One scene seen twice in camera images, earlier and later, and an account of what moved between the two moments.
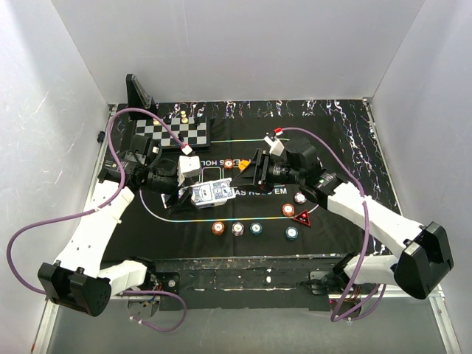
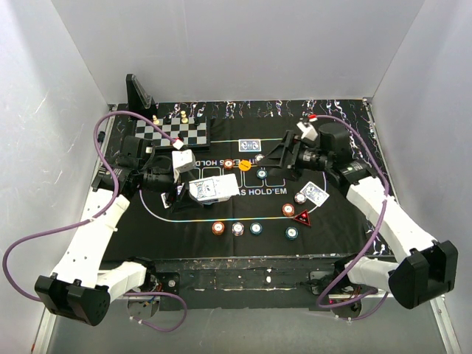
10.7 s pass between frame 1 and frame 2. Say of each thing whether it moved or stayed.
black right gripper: moved
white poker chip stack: stayed
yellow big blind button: stayed
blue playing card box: moved
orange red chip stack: stayed
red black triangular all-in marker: stayed
